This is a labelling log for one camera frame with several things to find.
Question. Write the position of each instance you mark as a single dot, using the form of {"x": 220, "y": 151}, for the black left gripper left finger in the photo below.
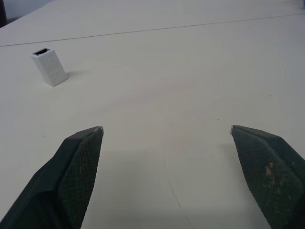
{"x": 69, "y": 181}

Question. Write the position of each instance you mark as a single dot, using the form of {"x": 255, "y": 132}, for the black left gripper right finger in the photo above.
{"x": 269, "y": 176}

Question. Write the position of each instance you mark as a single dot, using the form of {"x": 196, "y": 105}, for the small white rectangular box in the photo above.
{"x": 49, "y": 65}

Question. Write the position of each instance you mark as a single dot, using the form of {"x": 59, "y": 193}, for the dark chair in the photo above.
{"x": 2, "y": 12}

